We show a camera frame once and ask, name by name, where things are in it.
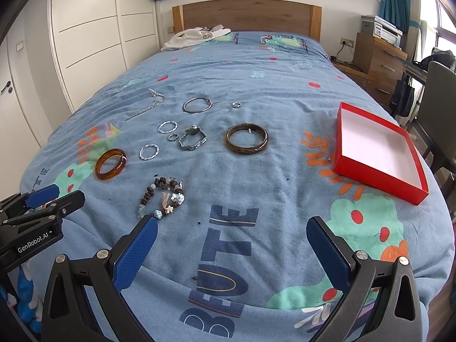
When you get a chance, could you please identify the amber resin bangle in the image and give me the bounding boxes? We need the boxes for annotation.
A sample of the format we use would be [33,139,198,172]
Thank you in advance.
[94,148,127,181]

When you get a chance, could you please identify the twisted silver hoop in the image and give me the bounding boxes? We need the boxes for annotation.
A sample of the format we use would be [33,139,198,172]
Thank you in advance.
[158,121,178,134]
[138,143,160,161]

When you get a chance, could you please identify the brown beaded shell bracelet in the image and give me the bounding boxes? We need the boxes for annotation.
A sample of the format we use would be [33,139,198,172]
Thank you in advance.
[137,174,186,221]

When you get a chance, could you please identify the silver chain necklace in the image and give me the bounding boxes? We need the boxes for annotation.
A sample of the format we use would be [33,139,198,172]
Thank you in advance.
[124,87,166,122]

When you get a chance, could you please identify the silver wristwatch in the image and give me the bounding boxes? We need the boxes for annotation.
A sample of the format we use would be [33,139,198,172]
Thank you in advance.
[178,124,208,151]

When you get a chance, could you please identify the thin silver bangle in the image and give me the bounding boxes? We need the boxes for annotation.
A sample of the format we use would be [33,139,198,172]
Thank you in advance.
[182,97,213,114]

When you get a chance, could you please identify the dark tortoiseshell bangle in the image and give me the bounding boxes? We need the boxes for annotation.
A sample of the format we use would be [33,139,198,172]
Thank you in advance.
[225,123,269,154]

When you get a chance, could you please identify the red shallow jewelry box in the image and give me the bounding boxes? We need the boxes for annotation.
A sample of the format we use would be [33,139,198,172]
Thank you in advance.
[333,102,429,205]

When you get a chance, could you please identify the blue white gloved left hand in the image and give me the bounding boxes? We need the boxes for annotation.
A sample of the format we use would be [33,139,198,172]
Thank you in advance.
[1,261,42,337]

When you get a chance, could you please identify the white wardrobe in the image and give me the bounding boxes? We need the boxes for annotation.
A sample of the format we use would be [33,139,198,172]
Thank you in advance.
[48,0,159,111]

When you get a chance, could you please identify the grey desk chair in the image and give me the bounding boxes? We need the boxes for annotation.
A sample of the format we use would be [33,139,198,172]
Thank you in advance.
[407,61,456,174]

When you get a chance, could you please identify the blue patterned bed cover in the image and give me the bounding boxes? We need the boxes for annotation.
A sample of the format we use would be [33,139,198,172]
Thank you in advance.
[20,32,455,341]

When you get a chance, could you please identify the dark hanging bag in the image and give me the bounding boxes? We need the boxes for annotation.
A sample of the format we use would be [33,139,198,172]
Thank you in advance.
[389,75,414,117]

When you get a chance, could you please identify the white garment on bed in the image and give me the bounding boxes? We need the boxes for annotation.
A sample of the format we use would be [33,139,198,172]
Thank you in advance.
[161,25,231,52]

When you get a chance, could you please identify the wooden drawer dresser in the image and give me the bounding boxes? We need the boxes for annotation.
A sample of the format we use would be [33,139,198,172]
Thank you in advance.
[332,32,407,111]

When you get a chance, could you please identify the wooden headboard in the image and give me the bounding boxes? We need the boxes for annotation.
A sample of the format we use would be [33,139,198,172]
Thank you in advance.
[172,0,322,41]

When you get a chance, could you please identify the white printer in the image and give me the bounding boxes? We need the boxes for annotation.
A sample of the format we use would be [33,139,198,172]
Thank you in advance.
[361,15,403,47]

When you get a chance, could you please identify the right teal curtain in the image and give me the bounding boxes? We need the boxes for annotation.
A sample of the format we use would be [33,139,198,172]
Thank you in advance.
[379,0,410,33]

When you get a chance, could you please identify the white door with handle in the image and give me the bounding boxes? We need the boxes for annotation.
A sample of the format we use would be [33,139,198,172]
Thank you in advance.
[1,39,51,198]

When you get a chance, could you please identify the wall power socket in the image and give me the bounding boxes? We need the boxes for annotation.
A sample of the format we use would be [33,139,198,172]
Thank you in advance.
[340,37,355,48]

